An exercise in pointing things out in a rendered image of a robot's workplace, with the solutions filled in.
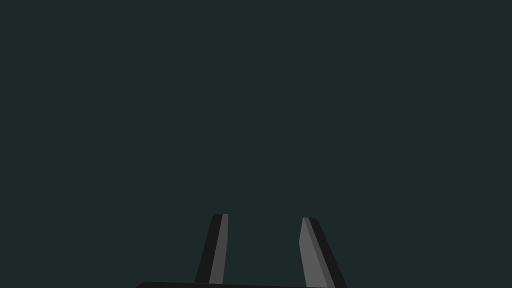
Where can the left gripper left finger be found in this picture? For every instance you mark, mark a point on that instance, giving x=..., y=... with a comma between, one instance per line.
x=214, y=252

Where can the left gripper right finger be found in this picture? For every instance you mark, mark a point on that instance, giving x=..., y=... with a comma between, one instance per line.
x=318, y=256

